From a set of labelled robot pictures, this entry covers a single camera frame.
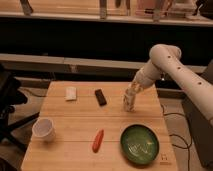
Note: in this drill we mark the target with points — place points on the white folded cloth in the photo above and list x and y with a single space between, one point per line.
71 93

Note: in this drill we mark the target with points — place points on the orange carrot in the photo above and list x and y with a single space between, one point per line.
97 141

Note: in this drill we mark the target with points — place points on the black office chair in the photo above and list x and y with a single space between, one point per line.
9 97

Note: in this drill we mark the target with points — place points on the green plate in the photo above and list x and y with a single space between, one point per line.
139 144

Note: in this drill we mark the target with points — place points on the black rectangular bar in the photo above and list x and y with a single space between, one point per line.
100 97

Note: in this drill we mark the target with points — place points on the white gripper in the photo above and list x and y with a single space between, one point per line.
133 89

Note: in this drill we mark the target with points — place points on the white paper cup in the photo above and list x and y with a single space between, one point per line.
44 130

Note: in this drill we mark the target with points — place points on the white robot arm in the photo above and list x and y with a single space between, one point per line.
166 59

